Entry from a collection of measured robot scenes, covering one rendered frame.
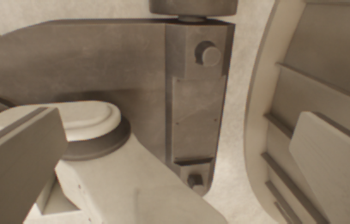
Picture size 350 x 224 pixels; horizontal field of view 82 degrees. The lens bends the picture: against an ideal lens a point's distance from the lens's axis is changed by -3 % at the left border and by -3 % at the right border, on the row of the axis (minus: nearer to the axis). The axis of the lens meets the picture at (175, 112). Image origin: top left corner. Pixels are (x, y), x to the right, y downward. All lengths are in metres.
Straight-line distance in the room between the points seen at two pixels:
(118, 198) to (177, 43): 0.30
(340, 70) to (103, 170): 0.57
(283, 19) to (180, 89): 0.41
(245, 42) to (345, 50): 0.26
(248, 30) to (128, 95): 0.42
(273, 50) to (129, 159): 0.57
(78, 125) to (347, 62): 0.59
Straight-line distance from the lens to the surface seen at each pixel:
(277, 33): 0.74
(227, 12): 0.47
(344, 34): 0.66
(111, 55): 0.46
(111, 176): 0.31
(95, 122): 0.35
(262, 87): 0.77
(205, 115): 0.52
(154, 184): 0.29
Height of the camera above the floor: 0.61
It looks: 59 degrees down
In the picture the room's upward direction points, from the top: 158 degrees clockwise
